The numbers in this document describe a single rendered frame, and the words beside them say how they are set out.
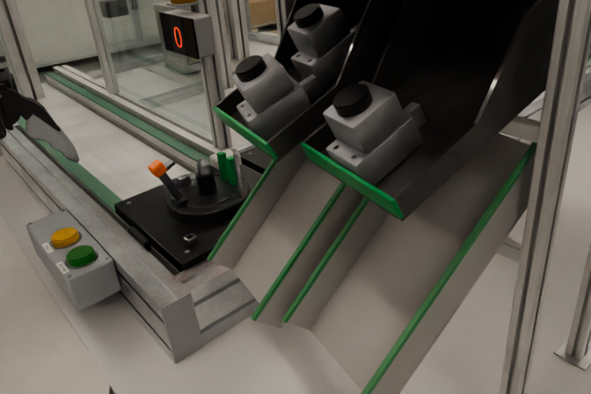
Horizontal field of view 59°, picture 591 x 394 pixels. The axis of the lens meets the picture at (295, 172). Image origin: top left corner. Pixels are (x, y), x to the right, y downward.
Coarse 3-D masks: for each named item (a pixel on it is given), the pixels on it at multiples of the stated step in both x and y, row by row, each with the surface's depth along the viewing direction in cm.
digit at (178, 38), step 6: (174, 18) 93; (174, 24) 94; (180, 24) 92; (174, 30) 95; (180, 30) 93; (174, 36) 95; (180, 36) 94; (174, 42) 96; (180, 42) 94; (174, 48) 97; (180, 48) 95
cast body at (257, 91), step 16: (240, 64) 50; (256, 64) 48; (272, 64) 49; (240, 80) 50; (256, 80) 48; (272, 80) 49; (288, 80) 49; (304, 80) 53; (256, 96) 49; (272, 96) 50; (288, 96) 50; (304, 96) 51; (240, 112) 52; (256, 112) 50; (272, 112) 50; (288, 112) 51; (256, 128) 51; (272, 128) 51
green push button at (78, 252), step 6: (78, 246) 78; (84, 246) 78; (90, 246) 77; (72, 252) 76; (78, 252) 76; (84, 252) 76; (90, 252) 76; (66, 258) 76; (72, 258) 75; (78, 258) 75; (84, 258) 75; (90, 258) 76; (72, 264) 75; (78, 264) 75; (84, 264) 75
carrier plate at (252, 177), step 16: (192, 176) 96; (256, 176) 94; (144, 192) 92; (160, 192) 91; (128, 208) 87; (144, 208) 86; (160, 208) 86; (144, 224) 82; (160, 224) 82; (176, 224) 81; (192, 224) 81; (208, 224) 81; (224, 224) 80; (160, 240) 78; (176, 240) 77; (208, 240) 77; (176, 256) 74; (192, 256) 74
